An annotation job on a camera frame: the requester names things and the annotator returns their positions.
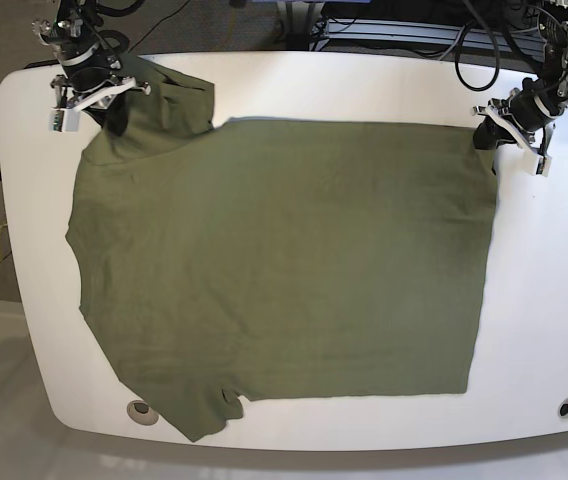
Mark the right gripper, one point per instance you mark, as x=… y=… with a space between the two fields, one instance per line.
x=86 y=69

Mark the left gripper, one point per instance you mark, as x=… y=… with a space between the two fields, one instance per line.
x=517 y=118

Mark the olive green T-shirt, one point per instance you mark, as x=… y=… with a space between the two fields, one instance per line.
x=277 y=259

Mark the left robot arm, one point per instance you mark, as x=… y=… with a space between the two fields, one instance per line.
x=552 y=71

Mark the black bar behind table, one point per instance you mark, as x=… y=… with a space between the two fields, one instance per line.
x=39 y=64

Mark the grey metal table leg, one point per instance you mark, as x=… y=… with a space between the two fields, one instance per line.
x=298 y=19

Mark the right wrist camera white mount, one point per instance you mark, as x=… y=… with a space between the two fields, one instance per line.
x=65 y=115

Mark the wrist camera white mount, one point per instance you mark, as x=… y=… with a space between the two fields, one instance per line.
x=65 y=115
x=500 y=127

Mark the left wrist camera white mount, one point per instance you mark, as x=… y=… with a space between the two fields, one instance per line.
x=500 y=127

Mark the aluminium frame rail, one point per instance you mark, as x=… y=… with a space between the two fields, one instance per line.
x=443 y=36

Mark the left table cable grommet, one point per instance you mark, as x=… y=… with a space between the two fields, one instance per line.
x=141 y=413

